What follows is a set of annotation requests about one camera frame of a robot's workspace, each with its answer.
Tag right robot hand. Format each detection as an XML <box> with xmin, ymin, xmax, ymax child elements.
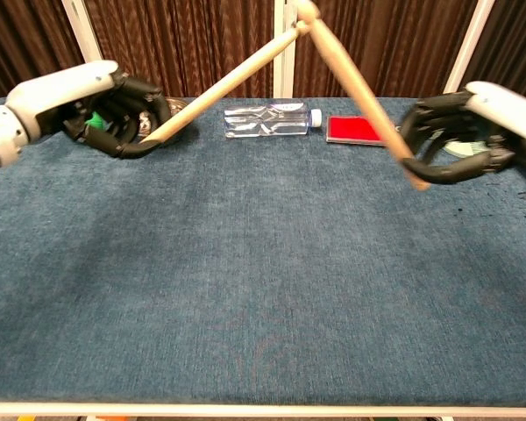
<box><xmin>396</xmin><ymin>81</ymin><xmax>526</xmax><ymax>191</ymax></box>

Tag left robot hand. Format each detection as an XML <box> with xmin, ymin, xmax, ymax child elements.
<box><xmin>4</xmin><ymin>60</ymin><xmax>174</xmax><ymax>161</ymax></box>

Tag plain wooden drumstick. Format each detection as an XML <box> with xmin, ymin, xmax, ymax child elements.
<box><xmin>291</xmin><ymin>0</ymin><xmax>431</xmax><ymax>191</ymax></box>

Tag wooden drumstick with black ring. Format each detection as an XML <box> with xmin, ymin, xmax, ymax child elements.
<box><xmin>139</xmin><ymin>20</ymin><xmax>311</xmax><ymax>146</ymax></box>

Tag light green hand brush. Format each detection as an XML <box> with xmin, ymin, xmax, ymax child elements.
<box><xmin>394</xmin><ymin>122</ymin><xmax>487</xmax><ymax>160</ymax></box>

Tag stainless steel bowl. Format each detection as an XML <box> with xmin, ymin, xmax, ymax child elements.
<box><xmin>136</xmin><ymin>96</ymin><xmax>197</xmax><ymax>146</ymax></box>

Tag red lint brush pad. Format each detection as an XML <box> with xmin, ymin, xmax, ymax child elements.
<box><xmin>325</xmin><ymin>115</ymin><xmax>389</xmax><ymax>146</ymax></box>

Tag brown curtain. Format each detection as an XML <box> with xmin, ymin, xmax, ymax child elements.
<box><xmin>0</xmin><ymin>0</ymin><xmax>526</xmax><ymax>106</ymax></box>

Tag clear plastic water bottle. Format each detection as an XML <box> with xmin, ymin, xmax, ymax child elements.
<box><xmin>224</xmin><ymin>102</ymin><xmax>323</xmax><ymax>139</ymax></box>

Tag blue table cloth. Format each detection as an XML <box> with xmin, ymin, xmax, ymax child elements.
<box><xmin>0</xmin><ymin>96</ymin><xmax>526</xmax><ymax>405</ymax></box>

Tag white screen frame post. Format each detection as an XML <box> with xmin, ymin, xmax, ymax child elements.
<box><xmin>273</xmin><ymin>0</ymin><xmax>299</xmax><ymax>99</ymax></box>
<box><xmin>60</xmin><ymin>0</ymin><xmax>116</xmax><ymax>99</ymax></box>
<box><xmin>441</xmin><ymin>0</ymin><xmax>496</xmax><ymax>99</ymax></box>

